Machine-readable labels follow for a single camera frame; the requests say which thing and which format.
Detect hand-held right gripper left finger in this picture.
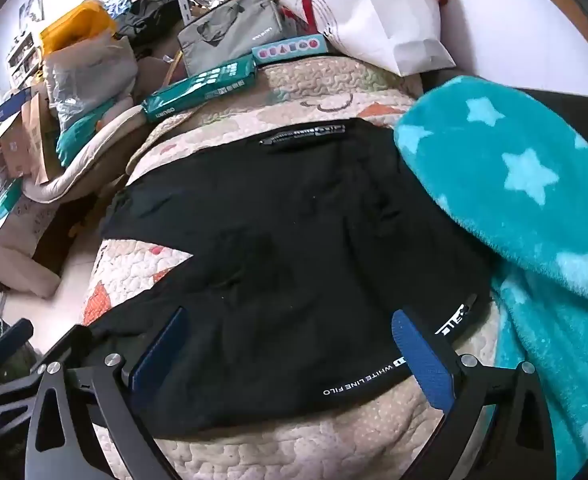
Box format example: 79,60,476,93
24,305,190,480

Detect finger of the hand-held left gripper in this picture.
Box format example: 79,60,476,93
0,364,46,412
0,318,35,377

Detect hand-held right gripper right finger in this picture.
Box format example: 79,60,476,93
391,307,557,480

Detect black pants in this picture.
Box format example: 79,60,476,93
91,119,495,438

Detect green mesh bin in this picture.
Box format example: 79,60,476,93
0,342,42,386

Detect brown cardboard box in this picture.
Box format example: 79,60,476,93
0,85,50,183

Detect beige folded comforter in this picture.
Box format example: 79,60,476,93
21,105,185,203

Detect teal star fleece blanket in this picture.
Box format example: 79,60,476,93
393,76,588,480

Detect teal patterned pack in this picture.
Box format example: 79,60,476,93
56,97,120,168

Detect blue box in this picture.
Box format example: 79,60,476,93
0,87,35,123

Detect green paper ream pack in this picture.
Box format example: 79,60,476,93
140,56,259,123

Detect clear plastic bag of clothes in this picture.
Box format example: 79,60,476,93
43,30,140,133

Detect beige quilted heart bedspread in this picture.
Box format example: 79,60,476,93
81,55,505,480

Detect yellow bag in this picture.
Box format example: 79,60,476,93
40,1,117,56

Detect grey laptop bag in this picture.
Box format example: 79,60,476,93
176,0,282,78

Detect teal box with shapes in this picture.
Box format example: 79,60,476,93
251,34,329,67

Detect black backpack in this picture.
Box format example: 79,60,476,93
116,0,185,48

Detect white paper bag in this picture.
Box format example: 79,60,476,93
279,0,457,77

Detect white wall shelf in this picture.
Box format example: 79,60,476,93
6,30,43,86

